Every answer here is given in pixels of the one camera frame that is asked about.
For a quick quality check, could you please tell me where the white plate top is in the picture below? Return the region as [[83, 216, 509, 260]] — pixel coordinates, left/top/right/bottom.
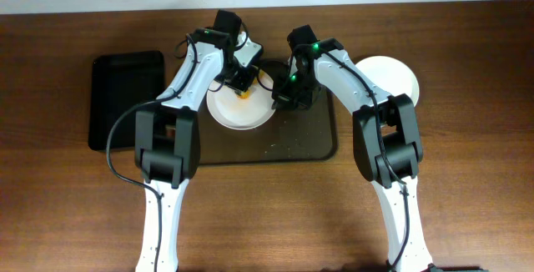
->
[[206, 70, 275, 130]]

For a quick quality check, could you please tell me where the white plate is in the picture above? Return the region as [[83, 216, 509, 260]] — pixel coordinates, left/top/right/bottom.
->
[[206, 70, 275, 130], [355, 56, 420, 106]]

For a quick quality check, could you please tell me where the white plate bottom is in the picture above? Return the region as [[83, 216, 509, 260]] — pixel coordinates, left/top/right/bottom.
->
[[355, 56, 420, 106]]

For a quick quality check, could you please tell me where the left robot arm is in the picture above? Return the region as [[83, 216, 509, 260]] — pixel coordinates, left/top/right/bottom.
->
[[134, 28, 261, 272]]

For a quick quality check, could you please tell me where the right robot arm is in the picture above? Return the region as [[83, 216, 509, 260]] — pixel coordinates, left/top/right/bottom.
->
[[274, 38, 435, 271]]

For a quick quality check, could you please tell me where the brown plastic serving tray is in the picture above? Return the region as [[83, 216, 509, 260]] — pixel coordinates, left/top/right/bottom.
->
[[199, 88, 338, 165]]

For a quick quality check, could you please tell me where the black rectangular tray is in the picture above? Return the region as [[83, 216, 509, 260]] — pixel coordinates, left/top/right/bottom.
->
[[88, 51, 165, 151]]

